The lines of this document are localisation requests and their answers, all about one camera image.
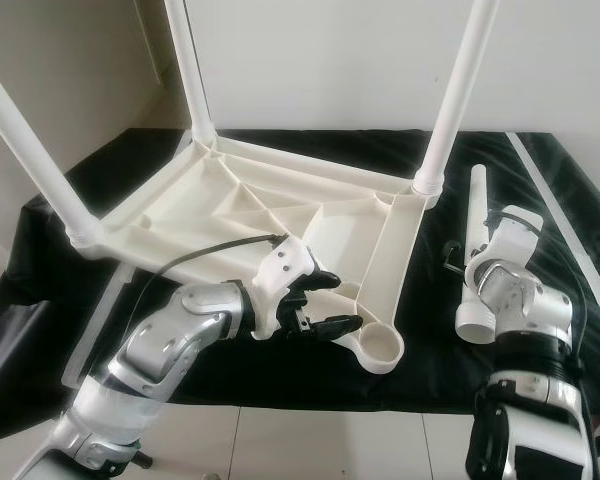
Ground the white plastic table top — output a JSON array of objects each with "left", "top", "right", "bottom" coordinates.
[{"left": 68, "top": 131, "right": 438, "bottom": 377}]

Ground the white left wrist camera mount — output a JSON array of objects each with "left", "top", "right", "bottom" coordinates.
[{"left": 248, "top": 236, "right": 321, "bottom": 343}]

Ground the black table cloth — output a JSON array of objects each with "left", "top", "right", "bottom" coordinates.
[{"left": 0, "top": 127, "right": 600, "bottom": 446}]

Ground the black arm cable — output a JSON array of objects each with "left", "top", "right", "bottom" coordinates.
[
  {"left": 138, "top": 234, "right": 288, "bottom": 306},
  {"left": 500, "top": 205, "right": 591, "bottom": 331}
]

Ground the white plastic table leg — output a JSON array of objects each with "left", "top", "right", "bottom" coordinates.
[
  {"left": 161, "top": 0, "right": 218, "bottom": 148},
  {"left": 0, "top": 53, "right": 108, "bottom": 253},
  {"left": 454, "top": 164, "right": 501, "bottom": 345},
  {"left": 411, "top": 0, "right": 502, "bottom": 198}
]

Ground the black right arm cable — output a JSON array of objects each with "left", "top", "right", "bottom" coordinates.
[{"left": 500, "top": 205, "right": 591, "bottom": 331}]

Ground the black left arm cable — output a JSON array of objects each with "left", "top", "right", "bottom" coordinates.
[{"left": 138, "top": 234, "right": 288, "bottom": 306}]

